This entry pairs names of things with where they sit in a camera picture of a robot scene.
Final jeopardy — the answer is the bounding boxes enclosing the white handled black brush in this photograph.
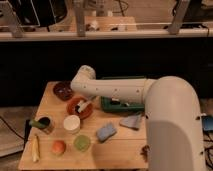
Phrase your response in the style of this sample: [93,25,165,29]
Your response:
[77,100,91,113]

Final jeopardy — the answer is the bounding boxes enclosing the black floor cable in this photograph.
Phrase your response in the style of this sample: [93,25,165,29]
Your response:
[203,131,213,171]

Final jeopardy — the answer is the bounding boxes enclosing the red orange bowl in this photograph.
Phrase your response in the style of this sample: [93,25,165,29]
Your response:
[67,96,93,120]

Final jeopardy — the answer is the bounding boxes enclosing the green plastic tray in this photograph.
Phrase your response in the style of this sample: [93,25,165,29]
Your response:
[100,97,144,113]

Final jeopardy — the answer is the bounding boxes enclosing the yellow corn cob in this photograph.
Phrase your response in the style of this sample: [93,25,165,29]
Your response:
[32,135,40,162]

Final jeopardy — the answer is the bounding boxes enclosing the blue sponge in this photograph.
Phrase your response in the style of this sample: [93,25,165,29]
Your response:
[96,123,117,142]

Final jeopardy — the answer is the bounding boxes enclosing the brown dried grape bunch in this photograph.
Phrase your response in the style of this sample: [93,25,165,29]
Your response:
[140,145,149,162]

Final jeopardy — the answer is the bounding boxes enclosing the white cup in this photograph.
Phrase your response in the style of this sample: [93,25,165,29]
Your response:
[63,115,80,134]

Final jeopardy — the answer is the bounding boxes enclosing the dark brown bowl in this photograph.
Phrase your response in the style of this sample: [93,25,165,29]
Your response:
[53,81,73,101]

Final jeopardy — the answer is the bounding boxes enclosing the green cup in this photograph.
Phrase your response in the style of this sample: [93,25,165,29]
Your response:
[74,135,91,152]

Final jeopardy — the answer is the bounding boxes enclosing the blue device on floor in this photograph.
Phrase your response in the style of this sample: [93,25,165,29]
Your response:
[202,116,213,131]

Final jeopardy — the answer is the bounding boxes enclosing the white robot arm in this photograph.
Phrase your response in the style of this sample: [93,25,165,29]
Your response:
[71,65,206,171]

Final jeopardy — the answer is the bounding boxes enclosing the orange fruit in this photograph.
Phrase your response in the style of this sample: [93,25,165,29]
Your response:
[51,140,66,156]

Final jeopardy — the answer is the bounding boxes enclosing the white horizontal rail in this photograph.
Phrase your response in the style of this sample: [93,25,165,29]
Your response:
[0,28,213,42]

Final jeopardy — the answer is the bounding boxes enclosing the grey folded cloth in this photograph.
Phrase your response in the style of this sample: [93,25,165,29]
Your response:
[119,112,142,130]

